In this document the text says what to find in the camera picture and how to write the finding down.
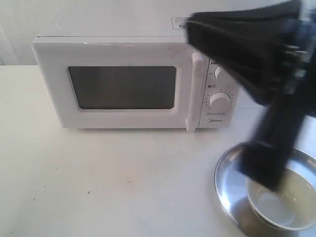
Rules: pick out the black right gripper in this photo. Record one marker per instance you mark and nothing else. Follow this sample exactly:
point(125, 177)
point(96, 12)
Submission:
point(258, 47)

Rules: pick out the white ceramic bowl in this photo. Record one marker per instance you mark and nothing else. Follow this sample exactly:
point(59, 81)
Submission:
point(293, 206)

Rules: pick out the white microwave door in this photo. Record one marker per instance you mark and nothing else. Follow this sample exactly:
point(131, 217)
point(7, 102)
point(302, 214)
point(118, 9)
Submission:
point(127, 96)

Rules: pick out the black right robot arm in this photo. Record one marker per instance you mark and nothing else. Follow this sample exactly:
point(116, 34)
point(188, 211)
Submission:
point(265, 157)

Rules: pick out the upper white microwave knob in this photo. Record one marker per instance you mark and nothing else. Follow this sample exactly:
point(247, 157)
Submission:
point(218, 71)

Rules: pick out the white microwave knob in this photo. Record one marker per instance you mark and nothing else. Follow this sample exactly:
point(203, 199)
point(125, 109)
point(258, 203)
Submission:
point(218, 71)
point(220, 102)

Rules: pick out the lower white microwave knob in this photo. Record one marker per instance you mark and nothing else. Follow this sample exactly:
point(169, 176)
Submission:
point(220, 102)

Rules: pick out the white Midea microwave oven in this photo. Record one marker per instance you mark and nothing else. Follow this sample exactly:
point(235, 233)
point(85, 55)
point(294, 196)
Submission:
point(128, 77)

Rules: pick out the stainless steel round tray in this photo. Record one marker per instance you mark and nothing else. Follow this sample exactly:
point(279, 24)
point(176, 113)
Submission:
point(230, 186)

